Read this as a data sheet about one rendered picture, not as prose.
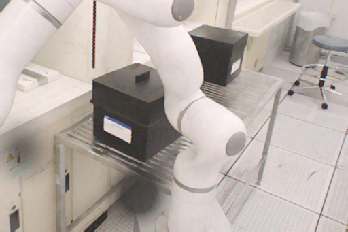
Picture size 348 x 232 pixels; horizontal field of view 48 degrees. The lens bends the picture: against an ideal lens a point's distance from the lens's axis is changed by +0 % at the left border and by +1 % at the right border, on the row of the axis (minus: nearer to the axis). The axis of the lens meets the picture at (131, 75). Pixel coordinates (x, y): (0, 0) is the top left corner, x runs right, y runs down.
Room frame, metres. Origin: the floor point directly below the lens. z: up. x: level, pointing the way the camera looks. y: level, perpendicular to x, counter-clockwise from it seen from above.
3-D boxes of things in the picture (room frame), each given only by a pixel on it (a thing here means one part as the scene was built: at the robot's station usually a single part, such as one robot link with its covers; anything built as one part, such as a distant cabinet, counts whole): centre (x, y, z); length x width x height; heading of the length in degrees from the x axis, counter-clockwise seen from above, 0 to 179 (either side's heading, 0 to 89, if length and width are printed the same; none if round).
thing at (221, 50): (2.12, -0.47, 0.89); 0.29 x 0.29 x 0.25; 59
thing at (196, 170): (0.84, -0.21, 1.07); 0.19 x 0.12 x 0.24; 32
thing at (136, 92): (1.38, -0.04, 0.98); 0.29 x 0.29 x 0.13; 52
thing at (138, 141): (1.38, -0.04, 0.85); 0.28 x 0.28 x 0.17; 52
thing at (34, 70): (1.64, 0.49, 0.89); 0.22 x 0.21 x 0.04; 57
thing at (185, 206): (0.87, -0.19, 0.85); 0.19 x 0.19 x 0.18
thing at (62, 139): (1.72, -0.30, 0.38); 1.30 x 0.60 x 0.76; 147
